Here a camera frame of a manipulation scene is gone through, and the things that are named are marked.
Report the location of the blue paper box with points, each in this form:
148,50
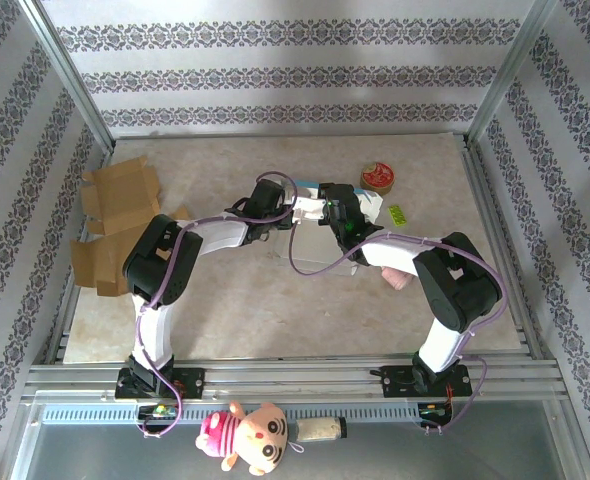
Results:
370,209

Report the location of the brown cardboard box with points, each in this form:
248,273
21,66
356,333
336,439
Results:
120,195

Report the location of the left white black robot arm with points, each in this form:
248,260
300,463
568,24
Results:
155,330

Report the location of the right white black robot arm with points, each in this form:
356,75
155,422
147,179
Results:
442,345

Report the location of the round red gold tin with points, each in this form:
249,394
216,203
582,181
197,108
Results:
377,177

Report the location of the green toy brick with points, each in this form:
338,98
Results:
398,215

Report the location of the pink pig toy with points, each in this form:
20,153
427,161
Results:
397,280

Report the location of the small electronics board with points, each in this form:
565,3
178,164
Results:
435,410
159,411

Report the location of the jar of white grains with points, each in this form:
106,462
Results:
317,430

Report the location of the plush doll with pink toy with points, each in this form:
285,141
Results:
255,440

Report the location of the thin aluminium frame rail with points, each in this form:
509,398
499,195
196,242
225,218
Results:
275,135

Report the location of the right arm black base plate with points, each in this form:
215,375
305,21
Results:
395,382

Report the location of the wide aluminium frame rail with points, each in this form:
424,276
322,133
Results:
295,385

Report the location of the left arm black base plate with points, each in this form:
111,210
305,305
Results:
195,382

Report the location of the aluminium frame post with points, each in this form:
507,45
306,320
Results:
70,75
507,75

